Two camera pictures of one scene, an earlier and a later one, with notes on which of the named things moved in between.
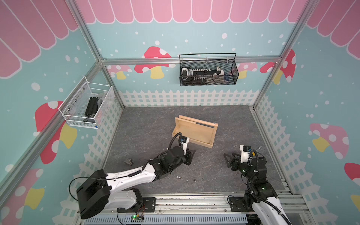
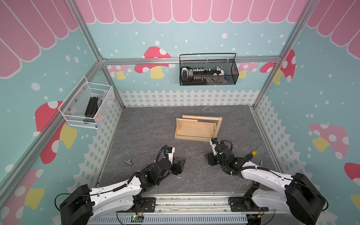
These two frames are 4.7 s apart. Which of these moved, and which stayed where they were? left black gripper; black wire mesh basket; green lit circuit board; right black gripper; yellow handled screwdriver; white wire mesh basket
Moved: left black gripper; right black gripper
Stayed: green lit circuit board; yellow handled screwdriver; white wire mesh basket; black wire mesh basket
